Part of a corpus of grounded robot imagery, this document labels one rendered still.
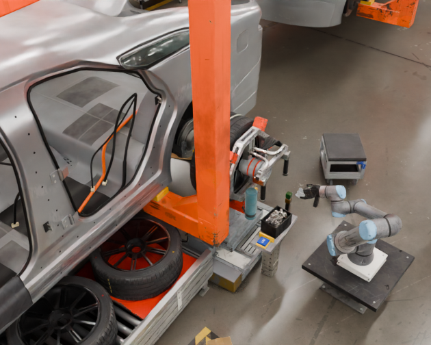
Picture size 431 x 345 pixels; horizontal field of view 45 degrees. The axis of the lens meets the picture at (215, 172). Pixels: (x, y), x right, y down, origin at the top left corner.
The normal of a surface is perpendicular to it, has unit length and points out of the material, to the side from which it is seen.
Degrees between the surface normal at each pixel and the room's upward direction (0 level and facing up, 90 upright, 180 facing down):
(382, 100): 0
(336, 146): 0
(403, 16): 90
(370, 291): 0
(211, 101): 90
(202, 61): 90
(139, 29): 34
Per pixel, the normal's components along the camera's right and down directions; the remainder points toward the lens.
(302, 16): -0.17, 0.84
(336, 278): -0.01, -0.76
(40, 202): 0.83, 0.32
